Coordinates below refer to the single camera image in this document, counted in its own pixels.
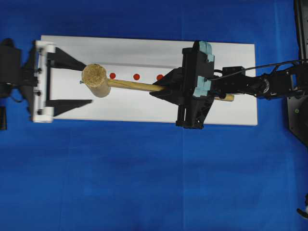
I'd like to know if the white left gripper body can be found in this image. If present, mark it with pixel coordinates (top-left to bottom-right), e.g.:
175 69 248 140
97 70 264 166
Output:
30 40 56 123

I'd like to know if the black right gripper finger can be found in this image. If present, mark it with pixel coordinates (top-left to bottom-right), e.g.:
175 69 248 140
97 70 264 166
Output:
150 89 184 105
153 68 183 87

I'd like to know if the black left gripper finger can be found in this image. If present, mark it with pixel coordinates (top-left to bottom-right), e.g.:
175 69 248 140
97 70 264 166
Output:
46 100 92 117
47 47 86 71

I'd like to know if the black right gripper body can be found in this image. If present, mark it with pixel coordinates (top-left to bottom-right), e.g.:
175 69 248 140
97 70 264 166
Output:
176 46 214 129

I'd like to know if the wooden mallet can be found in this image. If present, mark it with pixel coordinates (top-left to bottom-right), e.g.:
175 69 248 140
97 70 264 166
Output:
81 64 234 103

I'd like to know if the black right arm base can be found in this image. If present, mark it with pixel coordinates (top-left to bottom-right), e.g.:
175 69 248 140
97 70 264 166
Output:
287 0 308 146

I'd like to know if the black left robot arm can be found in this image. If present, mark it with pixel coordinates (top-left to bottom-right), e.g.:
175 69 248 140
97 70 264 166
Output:
0 38 92 123

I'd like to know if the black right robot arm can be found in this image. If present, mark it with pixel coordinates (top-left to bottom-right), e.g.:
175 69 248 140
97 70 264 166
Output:
150 41 308 129

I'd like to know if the red dot mark middle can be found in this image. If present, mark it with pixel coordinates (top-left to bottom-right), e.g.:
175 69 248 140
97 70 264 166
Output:
133 74 140 80

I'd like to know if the red dot mark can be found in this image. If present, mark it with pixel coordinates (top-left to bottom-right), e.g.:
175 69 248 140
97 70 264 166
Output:
110 73 116 79
133 74 140 80

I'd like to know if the red dot mark far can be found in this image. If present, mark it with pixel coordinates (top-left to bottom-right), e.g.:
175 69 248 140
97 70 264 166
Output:
110 73 116 79

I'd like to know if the white board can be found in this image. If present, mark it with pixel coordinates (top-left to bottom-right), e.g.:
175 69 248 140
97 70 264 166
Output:
41 35 258 126

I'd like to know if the blue table cloth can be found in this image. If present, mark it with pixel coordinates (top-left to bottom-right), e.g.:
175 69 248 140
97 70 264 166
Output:
0 0 308 231

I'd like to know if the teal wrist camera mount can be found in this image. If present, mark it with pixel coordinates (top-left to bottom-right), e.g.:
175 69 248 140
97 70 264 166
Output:
193 41 215 98

